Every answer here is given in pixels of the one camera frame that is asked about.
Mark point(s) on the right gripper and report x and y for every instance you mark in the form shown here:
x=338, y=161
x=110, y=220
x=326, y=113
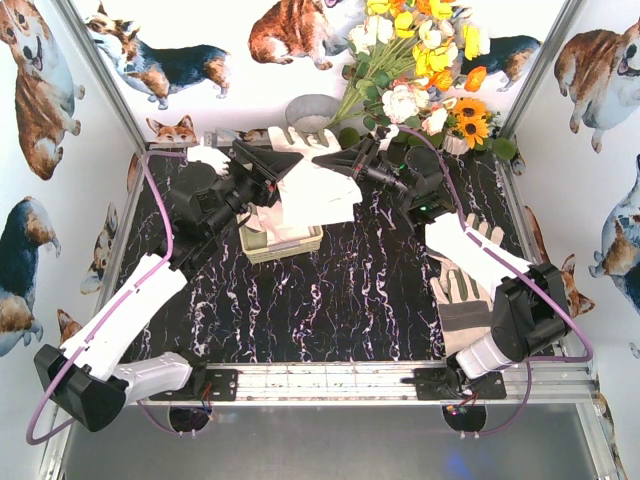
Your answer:
x=361, y=166

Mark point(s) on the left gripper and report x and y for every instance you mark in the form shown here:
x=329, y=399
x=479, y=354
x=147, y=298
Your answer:
x=261, y=180

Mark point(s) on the white work glove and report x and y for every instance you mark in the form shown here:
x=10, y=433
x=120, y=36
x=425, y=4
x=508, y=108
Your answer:
x=310, y=194

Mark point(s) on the white grey glove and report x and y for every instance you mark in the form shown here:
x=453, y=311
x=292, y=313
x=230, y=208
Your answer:
x=270, y=221
x=494, y=234
x=464, y=307

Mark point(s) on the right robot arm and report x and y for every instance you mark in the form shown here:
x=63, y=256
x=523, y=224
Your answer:
x=520, y=306

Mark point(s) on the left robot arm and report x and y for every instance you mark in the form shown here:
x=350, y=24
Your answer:
x=84, y=376

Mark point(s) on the yellow-green storage basket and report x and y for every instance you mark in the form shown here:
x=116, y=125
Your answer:
x=259, y=249

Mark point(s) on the grey metal bucket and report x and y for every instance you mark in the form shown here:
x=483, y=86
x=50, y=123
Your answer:
x=310, y=113

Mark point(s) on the artificial flower bouquet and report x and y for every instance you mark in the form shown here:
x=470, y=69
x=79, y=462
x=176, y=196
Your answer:
x=419, y=64

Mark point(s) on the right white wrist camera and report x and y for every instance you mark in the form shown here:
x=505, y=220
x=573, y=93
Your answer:
x=384, y=135

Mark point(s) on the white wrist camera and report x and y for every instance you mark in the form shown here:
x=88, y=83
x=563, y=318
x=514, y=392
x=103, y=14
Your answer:
x=384, y=135
x=210, y=156

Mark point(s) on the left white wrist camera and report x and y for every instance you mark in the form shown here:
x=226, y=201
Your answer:
x=210, y=156

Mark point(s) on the aluminium front rail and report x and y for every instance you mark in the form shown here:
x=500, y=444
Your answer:
x=376, y=382

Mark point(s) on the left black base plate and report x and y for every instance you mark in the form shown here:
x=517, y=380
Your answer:
x=205, y=384

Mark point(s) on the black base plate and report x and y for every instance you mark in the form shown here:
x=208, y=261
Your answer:
x=205, y=384
x=449, y=384

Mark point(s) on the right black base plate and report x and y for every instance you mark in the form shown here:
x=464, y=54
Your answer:
x=449, y=384

